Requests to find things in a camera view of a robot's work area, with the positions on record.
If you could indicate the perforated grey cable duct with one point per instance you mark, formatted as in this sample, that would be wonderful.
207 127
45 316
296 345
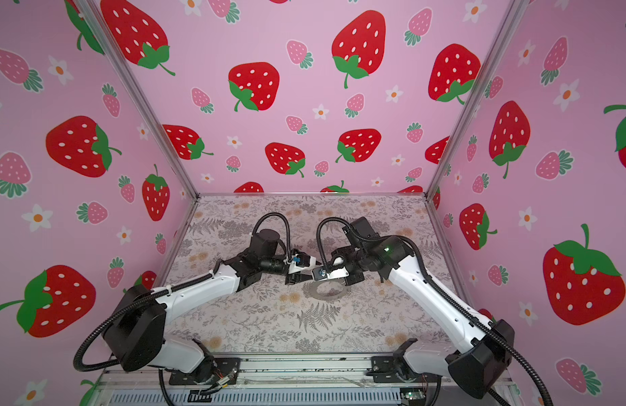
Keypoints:
298 396

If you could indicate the aluminium front rail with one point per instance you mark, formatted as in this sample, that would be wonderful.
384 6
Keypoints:
277 371

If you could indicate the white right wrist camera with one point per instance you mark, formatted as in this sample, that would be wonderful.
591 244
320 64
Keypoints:
330 273

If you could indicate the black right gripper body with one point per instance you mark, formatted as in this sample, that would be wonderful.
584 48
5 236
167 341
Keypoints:
352 260

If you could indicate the aluminium corner post left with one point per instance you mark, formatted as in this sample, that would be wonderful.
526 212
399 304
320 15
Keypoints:
96 22

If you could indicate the aluminium corner post right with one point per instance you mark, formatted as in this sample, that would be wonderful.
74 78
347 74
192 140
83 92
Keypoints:
500 43

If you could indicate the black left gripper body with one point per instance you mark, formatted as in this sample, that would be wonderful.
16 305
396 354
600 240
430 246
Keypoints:
291 280

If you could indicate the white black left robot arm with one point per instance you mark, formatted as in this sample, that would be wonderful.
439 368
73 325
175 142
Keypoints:
137 339

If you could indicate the aluminium corner post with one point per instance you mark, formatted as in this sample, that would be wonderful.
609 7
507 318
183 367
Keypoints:
96 22
500 43

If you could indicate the clear acrylic keyring holder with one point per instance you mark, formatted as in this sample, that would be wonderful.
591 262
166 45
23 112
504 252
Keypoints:
327 291

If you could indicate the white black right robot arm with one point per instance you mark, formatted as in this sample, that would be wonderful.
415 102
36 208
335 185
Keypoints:
479 352

